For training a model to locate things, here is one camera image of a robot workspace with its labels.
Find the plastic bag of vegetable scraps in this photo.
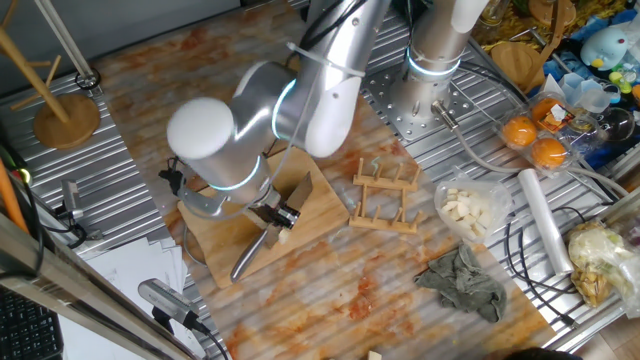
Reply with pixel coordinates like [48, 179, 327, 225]
[567, 219, 640, 319]

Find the clear measuring cup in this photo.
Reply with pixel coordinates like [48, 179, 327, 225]
[559, 73, 621, 114]

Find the grey green cloth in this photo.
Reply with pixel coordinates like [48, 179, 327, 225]
[413, 243, 508, 324]

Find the clear plastic fruit container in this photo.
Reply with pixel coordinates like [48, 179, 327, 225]
[497, 92, 601, 179]

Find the glass bowl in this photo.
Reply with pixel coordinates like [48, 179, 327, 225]
[597, 106, 636, 143]

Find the silver camera mount bracket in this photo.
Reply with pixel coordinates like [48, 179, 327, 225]
[175, 185, 226, 217]

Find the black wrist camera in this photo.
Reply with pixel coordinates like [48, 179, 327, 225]
[158, 167, 186, 197]

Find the thin black power cable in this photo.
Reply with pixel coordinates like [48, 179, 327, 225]
[504, 204, 582, 329]

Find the grey hose with metal connector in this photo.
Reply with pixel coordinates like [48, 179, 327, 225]
[432, 99, 629, 197]

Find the white plastic wrap roll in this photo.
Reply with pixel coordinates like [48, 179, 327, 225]
[517, 168, 575, 276]

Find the wooden mug tree stand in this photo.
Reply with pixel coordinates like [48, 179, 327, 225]
[0, 0, 101, 150]

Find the wooden holder stand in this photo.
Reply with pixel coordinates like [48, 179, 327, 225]
[489, 0, 576, 94]

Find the wooden dish rack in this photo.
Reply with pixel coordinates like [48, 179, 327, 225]
[347, 157, 425, 235]

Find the small clamp mounted camera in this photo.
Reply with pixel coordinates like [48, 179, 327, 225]
[54, 179, 104, 250]

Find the blue plush toy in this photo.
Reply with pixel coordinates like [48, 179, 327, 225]
[579, 25, 630, 71]

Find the metal frame bar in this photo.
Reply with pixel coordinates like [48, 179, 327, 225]
[0, 212, 201, 360]

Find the plastic bag of radish chunks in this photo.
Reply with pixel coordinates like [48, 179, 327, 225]
[433, 177, 514, 245]

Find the black keyboard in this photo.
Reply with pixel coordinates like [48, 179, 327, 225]
[0, 287, 64, 360]

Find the silver bar shaped camera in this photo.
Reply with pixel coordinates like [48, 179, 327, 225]
[137, 278, 201, 331]

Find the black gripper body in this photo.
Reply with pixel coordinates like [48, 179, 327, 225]
[249, 196, 287, 226]

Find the wooden cutting board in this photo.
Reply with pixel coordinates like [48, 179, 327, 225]
[177, 147, 351, 290]

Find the white paper stack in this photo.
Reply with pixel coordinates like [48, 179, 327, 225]
[59, 237, 211, 360]

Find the steel cleaver knife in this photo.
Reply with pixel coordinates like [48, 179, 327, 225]
[229, 171, 315, 284]

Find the camera stand pole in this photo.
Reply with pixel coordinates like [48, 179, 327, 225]
[33, 0, 104, 94]

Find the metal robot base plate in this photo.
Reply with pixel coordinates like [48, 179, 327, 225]
[359, 64, 476, 143]

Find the marble pattern table mat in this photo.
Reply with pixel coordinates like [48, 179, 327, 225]
[92, 0, 557, 360]

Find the orange fruit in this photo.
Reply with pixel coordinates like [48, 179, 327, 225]
[530, 97, 564, 126]
[502, 115, 538, 149]
[530, 137, 568, 169]

